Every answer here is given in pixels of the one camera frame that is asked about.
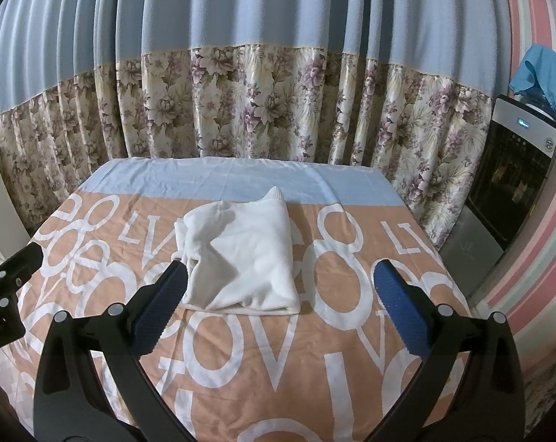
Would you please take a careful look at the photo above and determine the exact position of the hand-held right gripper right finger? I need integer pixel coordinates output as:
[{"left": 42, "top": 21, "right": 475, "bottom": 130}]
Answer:
[{"left": 365, "top": 260, "right": 526, "bottom": 442}]

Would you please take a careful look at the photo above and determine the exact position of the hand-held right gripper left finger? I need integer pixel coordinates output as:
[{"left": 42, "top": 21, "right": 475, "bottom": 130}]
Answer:
[{"left": 33, "top": 260, "right": 200, "bottom": 442}]

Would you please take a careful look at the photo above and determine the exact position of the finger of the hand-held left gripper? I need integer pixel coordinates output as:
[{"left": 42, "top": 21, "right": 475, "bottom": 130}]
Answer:
[{"left": 0, "top": 242, "right": 44, "bottom": 314}]

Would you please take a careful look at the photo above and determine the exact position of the white knit sweater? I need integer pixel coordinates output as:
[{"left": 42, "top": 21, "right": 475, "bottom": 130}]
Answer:
[{"left": 174, "top": 186, "right": 303, "bottom": 316}]

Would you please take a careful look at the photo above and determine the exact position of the orange and blue printed bedsheet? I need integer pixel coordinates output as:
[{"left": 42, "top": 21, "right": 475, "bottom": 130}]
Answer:
[{"left": 0, "top": 157, "right": 473, "bottom": 442}]

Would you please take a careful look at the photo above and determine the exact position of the black and silver water dispenser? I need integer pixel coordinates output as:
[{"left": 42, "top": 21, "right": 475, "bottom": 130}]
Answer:
[{"left": 462, "top": 94, "right": 556, "bottom": 296}]

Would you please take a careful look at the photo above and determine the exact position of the blue cloth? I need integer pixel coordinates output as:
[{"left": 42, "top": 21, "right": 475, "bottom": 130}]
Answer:
[{"left": 509, "top": 45, "right": 556, "bottom": 128}]

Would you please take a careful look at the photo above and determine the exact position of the blue and floral curtain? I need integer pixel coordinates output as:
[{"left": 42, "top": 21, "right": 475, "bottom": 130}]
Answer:
[{"left": 0, "top": 0, "right": 514, "bottom": 250}]

